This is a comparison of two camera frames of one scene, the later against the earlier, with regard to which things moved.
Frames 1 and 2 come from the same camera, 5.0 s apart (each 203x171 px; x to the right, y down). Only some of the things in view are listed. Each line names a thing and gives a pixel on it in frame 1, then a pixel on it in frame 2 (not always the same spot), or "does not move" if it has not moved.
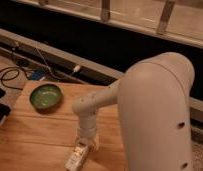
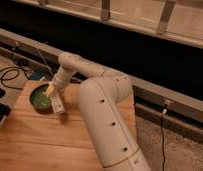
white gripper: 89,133 -> 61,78
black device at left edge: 1,109 does not move
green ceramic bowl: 46,98 does not move
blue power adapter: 37,75 does not move
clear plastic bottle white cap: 77,157 -> 50,89
